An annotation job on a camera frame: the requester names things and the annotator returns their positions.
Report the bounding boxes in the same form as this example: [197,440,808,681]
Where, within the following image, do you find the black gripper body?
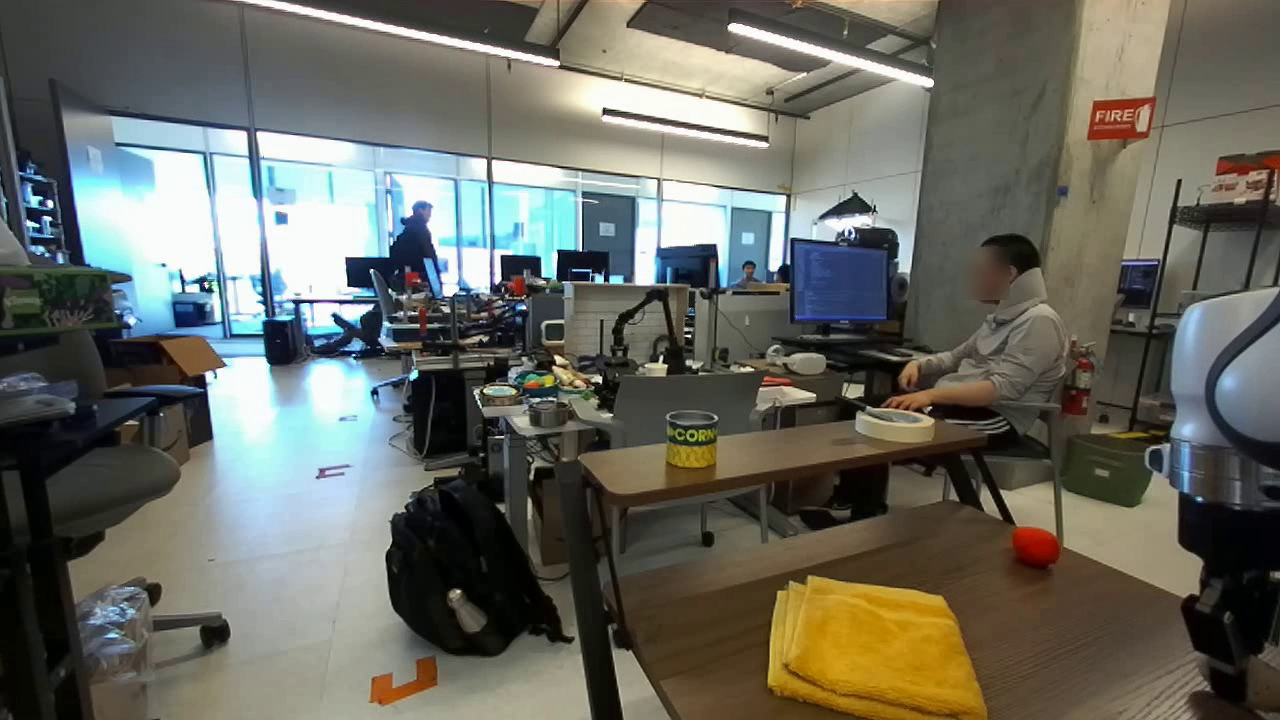
[1175,566,1280,711]

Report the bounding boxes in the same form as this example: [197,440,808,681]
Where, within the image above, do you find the yellow terry towel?
[763,574,994,720]

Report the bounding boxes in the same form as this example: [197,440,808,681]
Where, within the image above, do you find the green bin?
[1062,431,1156,511]

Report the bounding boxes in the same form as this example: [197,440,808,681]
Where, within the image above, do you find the red tomato toy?
[1007,524,1070,574]

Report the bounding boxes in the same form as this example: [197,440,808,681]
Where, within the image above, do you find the red fire extinguisher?
[1062,335,1101,420]

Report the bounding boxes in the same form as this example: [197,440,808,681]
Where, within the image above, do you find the seated person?
[885,234,1072,453]

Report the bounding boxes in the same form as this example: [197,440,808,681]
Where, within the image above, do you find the white tape roll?
[852,405,940,448]

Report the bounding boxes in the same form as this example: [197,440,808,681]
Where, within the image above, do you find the black metal shelf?
[1126,175,1280,431]

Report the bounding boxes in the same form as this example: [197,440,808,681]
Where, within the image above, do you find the wooden side table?
[576,415,997,645]

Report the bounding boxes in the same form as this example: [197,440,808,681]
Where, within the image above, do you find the blue screen computer monitor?
[788,236,895,335]

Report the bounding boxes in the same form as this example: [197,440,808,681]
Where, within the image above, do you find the yellow green tub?
[661,407,724,474]

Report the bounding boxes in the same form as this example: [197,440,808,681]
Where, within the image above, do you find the grey divider panel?
[613,369,763,453]

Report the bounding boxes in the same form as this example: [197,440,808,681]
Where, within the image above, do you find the black metal pole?
[563,456,627,720]

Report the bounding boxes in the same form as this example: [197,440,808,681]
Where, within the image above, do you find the black background monitor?
[653,239,724,292]

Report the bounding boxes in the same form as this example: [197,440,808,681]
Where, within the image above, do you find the long ceiling light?
[597,106,778,152]
[724,15,938,94]
[238,0,563,72]

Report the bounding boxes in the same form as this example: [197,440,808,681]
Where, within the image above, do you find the black backpack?
[386,474,576,662]

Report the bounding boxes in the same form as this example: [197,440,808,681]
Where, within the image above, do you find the orange floor tape mark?
[370,652,443,709]

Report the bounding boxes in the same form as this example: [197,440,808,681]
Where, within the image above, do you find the standing person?
[386,198,447,302]

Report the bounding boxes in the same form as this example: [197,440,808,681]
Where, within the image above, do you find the open cardboard box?
[113,331,228,453]

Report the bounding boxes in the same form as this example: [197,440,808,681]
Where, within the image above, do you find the clear water bottle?
[77,583,155,720]

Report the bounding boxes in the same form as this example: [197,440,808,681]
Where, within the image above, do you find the grey black swivel chair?
[38,323,233,655]

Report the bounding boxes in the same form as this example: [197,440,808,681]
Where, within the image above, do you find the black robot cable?
[1202,292,1280,470]

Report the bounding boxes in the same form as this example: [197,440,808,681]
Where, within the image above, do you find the red wall sign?
[1086,94,1159,146]

